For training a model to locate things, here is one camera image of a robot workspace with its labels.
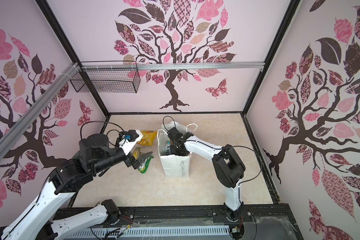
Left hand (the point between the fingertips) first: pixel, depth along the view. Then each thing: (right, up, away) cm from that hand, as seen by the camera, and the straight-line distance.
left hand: (143, 145), depth 60 cm
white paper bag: (+13, -7, +9) cm, 17 cm away
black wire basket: (-33, +40, +35) cm, 63 cm away
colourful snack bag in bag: (+6, -7, +30) cm, 32 cm away
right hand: (+11, -7, +31) cm, 34 cm away
